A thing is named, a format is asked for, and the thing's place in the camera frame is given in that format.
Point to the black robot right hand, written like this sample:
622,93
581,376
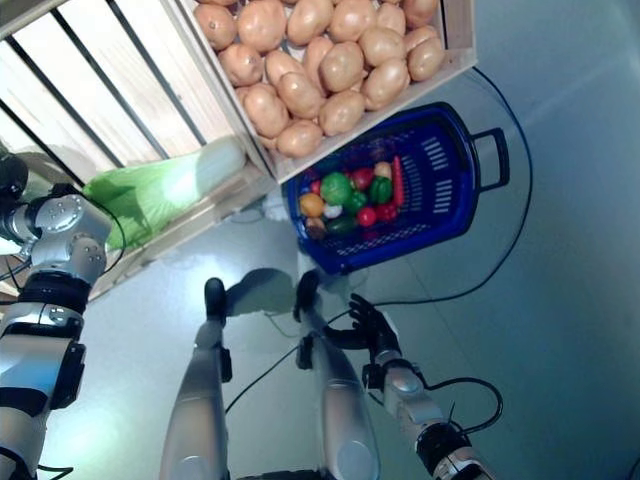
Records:
380,335

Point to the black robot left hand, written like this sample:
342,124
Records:
11,175

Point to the napa cabbage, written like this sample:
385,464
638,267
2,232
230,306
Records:
150,190

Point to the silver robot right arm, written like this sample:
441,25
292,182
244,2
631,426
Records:
410,390

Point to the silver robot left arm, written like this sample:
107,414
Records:
60,220

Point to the blue plastic shopping basket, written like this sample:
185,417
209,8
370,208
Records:
440,220

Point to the silver robot right leg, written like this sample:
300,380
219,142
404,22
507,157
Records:
340,400

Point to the silver robot leg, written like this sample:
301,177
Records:
340,400
195,400

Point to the black robot right foot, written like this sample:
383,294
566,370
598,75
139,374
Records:
306,295

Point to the black robot foot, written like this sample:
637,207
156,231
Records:
306,295
215,297

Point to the dark green toy cucumber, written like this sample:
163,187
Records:
341,224

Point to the red toy tomato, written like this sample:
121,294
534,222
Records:
366,216
362,178

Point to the red toy bell pepper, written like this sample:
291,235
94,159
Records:
386,212

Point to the brown round toy vegetable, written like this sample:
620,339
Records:
316,227

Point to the white toy garlic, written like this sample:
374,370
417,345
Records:
332,211

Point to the green toy bell pepper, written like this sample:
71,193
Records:
381,189
356,201

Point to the yellow orange toy fruit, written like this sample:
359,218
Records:
311,204

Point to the wooden slatted crate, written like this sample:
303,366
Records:
125,75
452,67

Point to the green round toy cabbage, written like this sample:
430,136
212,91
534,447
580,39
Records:
336,187

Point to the small red toy vegetable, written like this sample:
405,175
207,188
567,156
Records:
316,187

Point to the pale yellow toy vegetable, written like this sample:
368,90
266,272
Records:
383,170

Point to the black robot left foot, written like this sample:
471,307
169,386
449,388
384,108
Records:
215,297

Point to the black robot pelvis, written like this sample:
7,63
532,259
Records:
275,474

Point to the silver robot left leg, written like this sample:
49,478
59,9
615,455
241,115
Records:
195,400

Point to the brown potato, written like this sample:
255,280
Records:
299,139
385,82
215,25
341,111
261,25
317,55
241,64
280,65
265,110
425,57
351,19
308,20
390,17
420,10
381,45
341,66
299,95
419,34

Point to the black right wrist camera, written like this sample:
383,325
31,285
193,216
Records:
372,377

